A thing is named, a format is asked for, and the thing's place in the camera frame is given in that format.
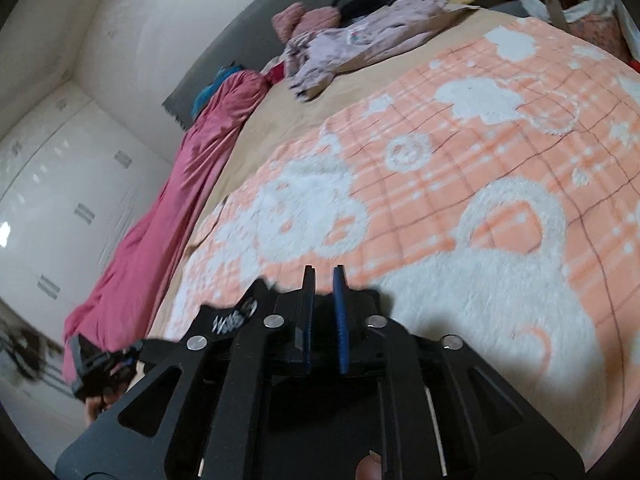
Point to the blue cloth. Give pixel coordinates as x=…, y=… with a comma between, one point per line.
x=210, y=92

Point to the pink duvet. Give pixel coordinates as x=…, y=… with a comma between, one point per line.
x=165, y=230

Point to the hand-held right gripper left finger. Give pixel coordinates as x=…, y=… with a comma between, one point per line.
x=308, y=320

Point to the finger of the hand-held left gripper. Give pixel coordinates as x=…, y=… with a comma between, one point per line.
x=125, y=357

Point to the pink fluffy garment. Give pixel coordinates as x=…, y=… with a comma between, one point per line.
x=310, y=20

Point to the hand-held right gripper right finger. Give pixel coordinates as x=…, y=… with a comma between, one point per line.
x=341, y=320

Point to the person's right hand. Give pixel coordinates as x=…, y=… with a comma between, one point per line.
x=369, y=469

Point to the red garment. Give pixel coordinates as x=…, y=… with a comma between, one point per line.
x=275, y=76

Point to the lilac garment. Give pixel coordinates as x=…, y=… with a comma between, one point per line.
x=380, y=35

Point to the beige bed sheet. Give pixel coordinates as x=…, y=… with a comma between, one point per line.
x=300, y=105

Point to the black garment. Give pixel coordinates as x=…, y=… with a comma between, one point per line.
x=370, y=2

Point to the person's left hand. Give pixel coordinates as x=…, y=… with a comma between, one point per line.
x=95, y=410

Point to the white wardrobe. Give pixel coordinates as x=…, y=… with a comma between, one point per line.
x=60, y=240

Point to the grey headboard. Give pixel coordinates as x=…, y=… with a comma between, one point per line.
x=240, y=45

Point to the black sweater with orange cuffs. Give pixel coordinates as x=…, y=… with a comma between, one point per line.
x=225, y=320

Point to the dark blurred object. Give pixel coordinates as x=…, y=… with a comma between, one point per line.
x=25, y=345

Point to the orange white printed blanket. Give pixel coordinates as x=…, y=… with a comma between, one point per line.
x=450, y=185

